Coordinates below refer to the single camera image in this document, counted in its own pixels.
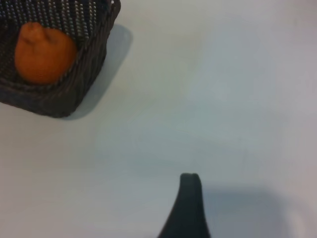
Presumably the dark brown wicker basket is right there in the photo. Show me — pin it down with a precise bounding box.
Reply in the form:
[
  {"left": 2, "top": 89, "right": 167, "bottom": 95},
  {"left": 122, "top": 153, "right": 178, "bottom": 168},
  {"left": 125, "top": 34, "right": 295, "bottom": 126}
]
[{"left": 0, "top": 0, "right": 122, "bottom": 119}]

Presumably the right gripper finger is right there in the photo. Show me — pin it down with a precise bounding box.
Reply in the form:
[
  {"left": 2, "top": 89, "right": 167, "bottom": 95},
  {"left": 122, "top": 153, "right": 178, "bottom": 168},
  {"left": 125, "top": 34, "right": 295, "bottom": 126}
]
[{"left": 157, "top": 173, "right": 211, "bottom": 238}]

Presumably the orange fruit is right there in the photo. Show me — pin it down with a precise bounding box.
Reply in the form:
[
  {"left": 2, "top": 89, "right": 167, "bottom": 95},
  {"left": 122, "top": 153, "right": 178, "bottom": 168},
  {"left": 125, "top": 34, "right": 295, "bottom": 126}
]
[{"left": 14, "top": 21, "right": 79, "bottom": 85}]

